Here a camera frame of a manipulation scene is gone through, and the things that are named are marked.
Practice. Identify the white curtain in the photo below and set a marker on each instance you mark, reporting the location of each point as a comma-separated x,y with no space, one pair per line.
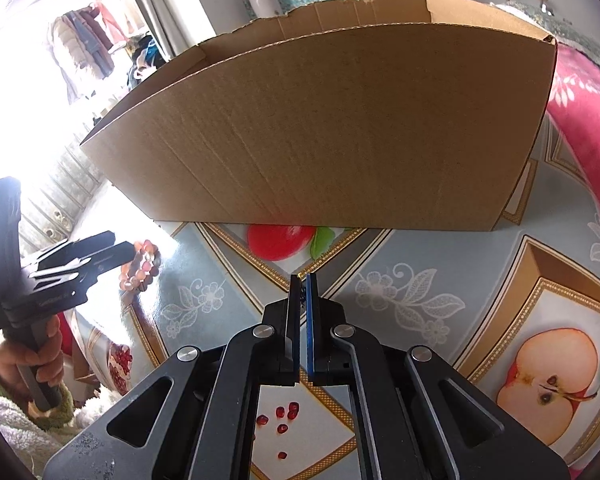
180,0

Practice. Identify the person's left hand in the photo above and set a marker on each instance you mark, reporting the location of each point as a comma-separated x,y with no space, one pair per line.
5,357

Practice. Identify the hanging beige jacket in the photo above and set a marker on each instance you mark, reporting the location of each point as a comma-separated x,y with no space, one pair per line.
80,45

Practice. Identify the metal window grille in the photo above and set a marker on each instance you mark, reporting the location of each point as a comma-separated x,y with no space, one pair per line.
65,185

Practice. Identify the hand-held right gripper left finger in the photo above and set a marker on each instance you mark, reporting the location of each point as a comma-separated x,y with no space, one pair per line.
292,320

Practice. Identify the cardboard box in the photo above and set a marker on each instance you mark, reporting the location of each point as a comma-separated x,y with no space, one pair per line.
330,135

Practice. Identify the pink floral blanket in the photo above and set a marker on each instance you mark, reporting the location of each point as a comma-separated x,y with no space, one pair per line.
580,110

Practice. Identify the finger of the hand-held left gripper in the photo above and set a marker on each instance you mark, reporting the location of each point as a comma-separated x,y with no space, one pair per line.
112,259
90,247

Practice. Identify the pile of clothes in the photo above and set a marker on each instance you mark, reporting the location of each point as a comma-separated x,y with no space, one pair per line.
145,60

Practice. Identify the fruit print tablecloth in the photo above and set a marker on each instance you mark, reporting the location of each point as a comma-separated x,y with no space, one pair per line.
480,270

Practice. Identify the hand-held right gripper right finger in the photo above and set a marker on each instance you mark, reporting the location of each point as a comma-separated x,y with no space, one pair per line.
310,330

